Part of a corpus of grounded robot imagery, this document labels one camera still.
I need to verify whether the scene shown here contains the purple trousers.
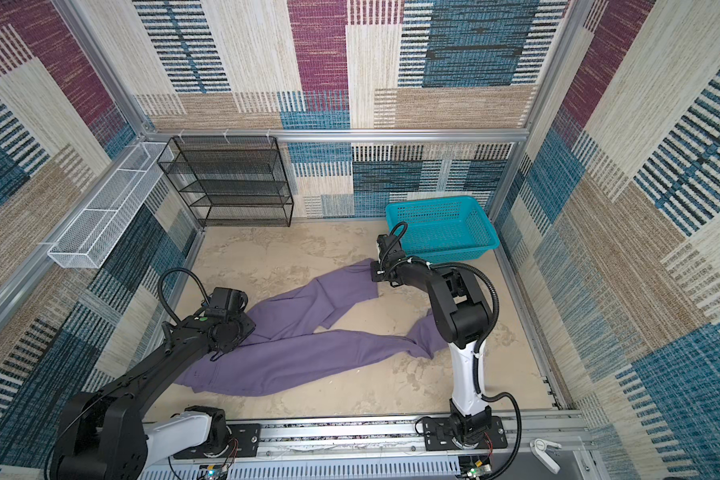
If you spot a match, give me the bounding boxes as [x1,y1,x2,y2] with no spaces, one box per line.
[175,259,447,397]

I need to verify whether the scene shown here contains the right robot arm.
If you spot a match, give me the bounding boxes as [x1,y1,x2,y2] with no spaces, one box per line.
[371,232,499,448]

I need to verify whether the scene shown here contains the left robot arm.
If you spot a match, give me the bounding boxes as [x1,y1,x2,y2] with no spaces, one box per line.
[44,289,255,479]

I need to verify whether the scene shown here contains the teal plastic basket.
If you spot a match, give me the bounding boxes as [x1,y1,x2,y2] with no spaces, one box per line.
[386,196,500,264]

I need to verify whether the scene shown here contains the black mesh shelf rack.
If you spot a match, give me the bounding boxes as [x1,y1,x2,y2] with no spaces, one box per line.
[157,136,294,227]

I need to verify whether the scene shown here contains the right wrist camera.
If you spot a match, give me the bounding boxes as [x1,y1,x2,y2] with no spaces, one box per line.
[376,233,402,264]

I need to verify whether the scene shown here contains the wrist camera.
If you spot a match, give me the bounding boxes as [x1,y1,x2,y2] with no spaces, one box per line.
[205,287,248,318]
[376,233,402,264]

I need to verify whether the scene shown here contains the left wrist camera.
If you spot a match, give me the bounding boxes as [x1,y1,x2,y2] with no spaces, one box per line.
[205,287,248,318]

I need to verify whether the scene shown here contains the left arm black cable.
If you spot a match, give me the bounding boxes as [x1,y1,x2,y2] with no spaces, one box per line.
[157,266,211,325]

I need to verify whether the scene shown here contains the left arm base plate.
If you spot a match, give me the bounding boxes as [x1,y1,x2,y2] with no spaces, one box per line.
[173,423,262,462]

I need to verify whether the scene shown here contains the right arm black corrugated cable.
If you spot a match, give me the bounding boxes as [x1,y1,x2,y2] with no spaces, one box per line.
[389,221,523,480]

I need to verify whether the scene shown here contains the white wire mesh tray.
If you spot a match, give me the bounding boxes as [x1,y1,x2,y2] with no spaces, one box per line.
[48,142,165,269]

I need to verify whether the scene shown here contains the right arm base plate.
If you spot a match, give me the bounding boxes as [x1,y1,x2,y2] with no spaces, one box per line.
[414,416,508,451]

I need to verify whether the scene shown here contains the white clamp handle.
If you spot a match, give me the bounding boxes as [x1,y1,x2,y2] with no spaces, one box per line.
[529,438,562,475]

